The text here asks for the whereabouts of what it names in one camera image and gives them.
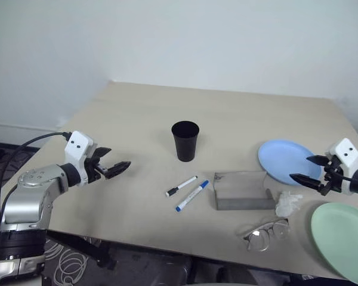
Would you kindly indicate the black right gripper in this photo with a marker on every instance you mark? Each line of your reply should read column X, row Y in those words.
column 331, row 175

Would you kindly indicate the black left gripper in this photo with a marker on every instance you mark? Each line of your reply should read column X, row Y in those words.
column 93, row 170

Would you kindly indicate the white tissue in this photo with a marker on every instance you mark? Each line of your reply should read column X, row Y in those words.
column 286, row 204

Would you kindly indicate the light green plate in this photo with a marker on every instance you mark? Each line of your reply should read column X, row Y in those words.
column 340, row 232

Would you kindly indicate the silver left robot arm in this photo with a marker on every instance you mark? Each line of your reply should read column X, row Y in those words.
column 24, row 202

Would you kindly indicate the light blue plate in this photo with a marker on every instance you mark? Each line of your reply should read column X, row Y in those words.
column 283, row 158

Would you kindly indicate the grey rectangular case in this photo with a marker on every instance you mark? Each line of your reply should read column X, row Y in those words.
column 241, row 190

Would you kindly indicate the black capped whiteboard marker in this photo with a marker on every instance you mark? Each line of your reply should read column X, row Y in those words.
column 182, row 186

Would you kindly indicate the black plastic cup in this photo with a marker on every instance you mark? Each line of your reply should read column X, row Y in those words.
column 185, row 143

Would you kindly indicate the blue capped whiteboard marker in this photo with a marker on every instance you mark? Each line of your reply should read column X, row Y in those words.
column 192, row 196

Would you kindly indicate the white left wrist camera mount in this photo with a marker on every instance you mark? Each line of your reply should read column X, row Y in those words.
column 76, row 146

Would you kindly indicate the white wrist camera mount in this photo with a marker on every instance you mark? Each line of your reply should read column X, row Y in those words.
column 349, row 155
column 76, row 146

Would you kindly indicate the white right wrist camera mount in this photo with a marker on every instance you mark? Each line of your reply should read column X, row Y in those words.
column 349, row 155

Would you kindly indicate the clear frame eyeglasses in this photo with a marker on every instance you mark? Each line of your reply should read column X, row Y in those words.
column 260, row 239

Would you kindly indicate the black table frame strut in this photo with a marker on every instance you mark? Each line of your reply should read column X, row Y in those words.
column 86, row 247

